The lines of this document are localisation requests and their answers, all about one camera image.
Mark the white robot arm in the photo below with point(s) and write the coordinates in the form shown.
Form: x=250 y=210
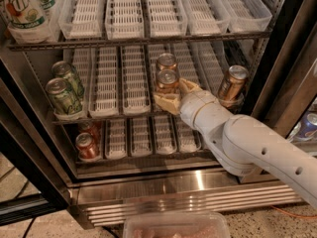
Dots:
x=240 y=143

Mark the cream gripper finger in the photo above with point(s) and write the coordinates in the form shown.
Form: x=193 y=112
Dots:
x=168 y=102
x=187 y=86

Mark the green can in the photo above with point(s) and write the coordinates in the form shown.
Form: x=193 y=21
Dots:
x=67 y=71
x=64 y=99

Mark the front green can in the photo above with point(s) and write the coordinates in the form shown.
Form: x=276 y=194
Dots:
x=64 y=99

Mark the red can shelf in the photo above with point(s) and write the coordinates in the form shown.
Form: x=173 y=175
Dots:
x=87 y=147
x=91 y=128

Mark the rear red can bottom shelf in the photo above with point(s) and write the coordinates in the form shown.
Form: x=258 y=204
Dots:
x=91 y=128

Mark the orange can shelf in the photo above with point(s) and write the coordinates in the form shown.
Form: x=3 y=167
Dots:
x=232 y=85
x=167 y=81
x=166 y=61

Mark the front red can bottom shelf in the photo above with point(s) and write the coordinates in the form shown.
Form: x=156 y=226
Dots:
x=87 y=147

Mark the open fridge door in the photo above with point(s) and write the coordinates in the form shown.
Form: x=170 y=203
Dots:
x=18 y=146

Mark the blue can right compartment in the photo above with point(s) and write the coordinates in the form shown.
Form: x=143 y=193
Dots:
x=306 y=127

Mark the clear plastic container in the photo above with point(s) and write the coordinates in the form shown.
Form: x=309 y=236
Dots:
x=177 y=225

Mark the stainless steel fridge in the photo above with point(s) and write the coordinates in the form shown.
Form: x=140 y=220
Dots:
x=150 y=160

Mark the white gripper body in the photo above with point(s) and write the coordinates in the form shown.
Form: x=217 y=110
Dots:
x=195 y=105

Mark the rear green can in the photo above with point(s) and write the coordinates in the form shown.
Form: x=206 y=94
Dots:
x=67 y=71

